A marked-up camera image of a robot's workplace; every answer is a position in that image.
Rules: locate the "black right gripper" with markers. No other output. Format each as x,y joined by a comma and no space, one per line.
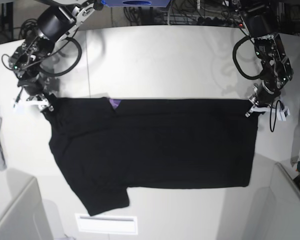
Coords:
37,89

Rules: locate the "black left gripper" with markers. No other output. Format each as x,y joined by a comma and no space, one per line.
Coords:
261,97

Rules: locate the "black T-shirt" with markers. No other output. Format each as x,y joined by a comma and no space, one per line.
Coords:
103,150

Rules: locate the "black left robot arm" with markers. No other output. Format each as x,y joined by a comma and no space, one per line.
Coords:
262,27

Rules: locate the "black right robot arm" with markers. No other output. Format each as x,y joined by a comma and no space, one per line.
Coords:
59,22

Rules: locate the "white right partition panel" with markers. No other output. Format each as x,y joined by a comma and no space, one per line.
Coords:
285,224

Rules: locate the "white partition panel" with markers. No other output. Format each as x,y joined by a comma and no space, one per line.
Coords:
25,218
285,224

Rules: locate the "white left partition panel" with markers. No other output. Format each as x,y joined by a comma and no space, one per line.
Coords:
25,218

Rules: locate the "blue box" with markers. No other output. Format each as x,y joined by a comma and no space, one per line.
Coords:
136,3

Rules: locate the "white slotted table plate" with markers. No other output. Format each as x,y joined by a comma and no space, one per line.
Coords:
107,224

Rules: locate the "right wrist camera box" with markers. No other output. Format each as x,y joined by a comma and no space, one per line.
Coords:
18,107

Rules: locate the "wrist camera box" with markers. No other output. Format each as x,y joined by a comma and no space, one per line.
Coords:
18,107
282,113

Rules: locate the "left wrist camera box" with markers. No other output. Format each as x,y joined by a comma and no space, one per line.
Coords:
282,113

